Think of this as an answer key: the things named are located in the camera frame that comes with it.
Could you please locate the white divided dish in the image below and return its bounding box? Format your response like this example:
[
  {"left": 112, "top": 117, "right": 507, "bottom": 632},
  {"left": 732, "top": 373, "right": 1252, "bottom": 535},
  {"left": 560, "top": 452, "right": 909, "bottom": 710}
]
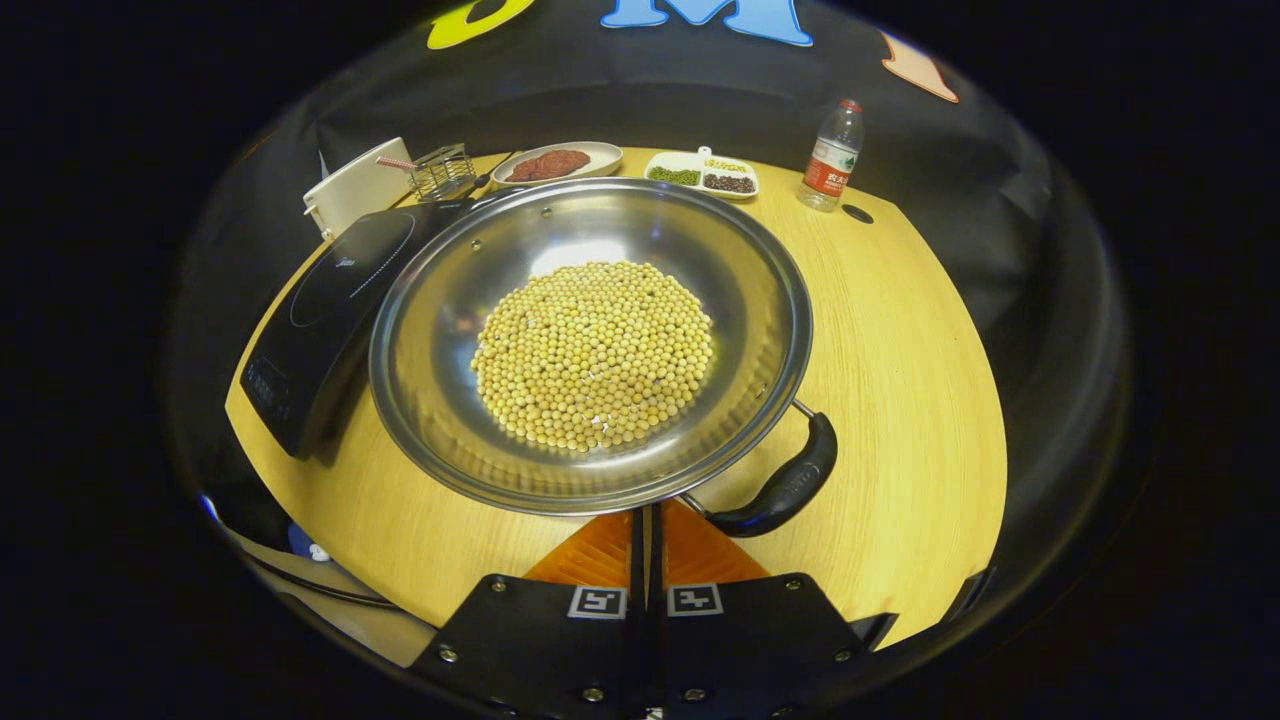
[{"left": 643, "top": 146, "right": 760, "bottom": 201}]

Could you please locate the pile of yellow soybeans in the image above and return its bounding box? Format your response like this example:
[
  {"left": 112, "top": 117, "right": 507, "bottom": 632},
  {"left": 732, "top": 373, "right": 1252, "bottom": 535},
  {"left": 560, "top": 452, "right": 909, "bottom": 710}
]
[{"left": 470, "top": 260, "right": 716, "bottom": 453}]

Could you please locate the black power cable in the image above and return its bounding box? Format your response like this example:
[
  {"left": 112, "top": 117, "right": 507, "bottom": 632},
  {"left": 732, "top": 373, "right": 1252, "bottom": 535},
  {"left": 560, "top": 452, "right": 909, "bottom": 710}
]
[{"left": 470, "top": 150, "right": 523, "bottom": 198}]

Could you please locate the round white plate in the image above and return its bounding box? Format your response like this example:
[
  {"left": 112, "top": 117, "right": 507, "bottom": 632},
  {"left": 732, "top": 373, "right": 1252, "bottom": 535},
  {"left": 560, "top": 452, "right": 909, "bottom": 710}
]
[{"left": 490, "top": 141, "right": 624, "bottom": 189}]

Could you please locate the clear plastic water bottle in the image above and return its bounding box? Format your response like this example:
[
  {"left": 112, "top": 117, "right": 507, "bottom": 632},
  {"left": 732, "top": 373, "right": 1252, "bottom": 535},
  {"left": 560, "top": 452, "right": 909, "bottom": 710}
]
[{"left": 797, "top": 99, "right": 866, "bottom": 213}]

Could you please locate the small wire basket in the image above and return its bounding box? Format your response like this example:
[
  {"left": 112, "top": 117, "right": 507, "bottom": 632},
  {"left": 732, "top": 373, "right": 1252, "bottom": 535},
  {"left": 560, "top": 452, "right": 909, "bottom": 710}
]
[{"left": 408, "top": 143, "right": 479, "bottom": 203}]

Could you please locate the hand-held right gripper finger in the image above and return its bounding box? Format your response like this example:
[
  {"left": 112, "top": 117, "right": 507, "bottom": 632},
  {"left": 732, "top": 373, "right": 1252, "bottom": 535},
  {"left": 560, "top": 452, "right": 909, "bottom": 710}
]
[
  {"left": 650, "top": 498, "right": 871, "bottom": 717},
  {"left": 410, "top": 508, "right": 647, "bottom": 717}
]

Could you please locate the black induction cooktop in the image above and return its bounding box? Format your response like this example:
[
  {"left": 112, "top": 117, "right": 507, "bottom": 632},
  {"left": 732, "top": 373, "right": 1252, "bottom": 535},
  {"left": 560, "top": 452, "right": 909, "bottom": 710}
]
[{"left": 240, "top": 198, "right": 476, "bottom": 461}]

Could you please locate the white toaster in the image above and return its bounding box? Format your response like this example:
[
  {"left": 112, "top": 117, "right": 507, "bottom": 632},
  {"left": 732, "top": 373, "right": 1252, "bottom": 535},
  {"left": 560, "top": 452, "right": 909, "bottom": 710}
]
[{"left": 303, "top": 137, "right": 416, "bottom": 241}]

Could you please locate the thin black cable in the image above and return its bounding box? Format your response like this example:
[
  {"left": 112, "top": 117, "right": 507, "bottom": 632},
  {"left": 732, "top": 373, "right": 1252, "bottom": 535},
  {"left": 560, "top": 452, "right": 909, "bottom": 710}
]
[{"left": 240, "top": 550, "right": 403, "bottom": 611}]

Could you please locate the stainless steel pot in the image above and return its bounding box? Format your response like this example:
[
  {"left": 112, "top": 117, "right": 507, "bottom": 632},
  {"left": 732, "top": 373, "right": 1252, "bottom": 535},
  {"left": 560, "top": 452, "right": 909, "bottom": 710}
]
[{"left": 368, "top": 178, "right": 839, "bottom": 539}]

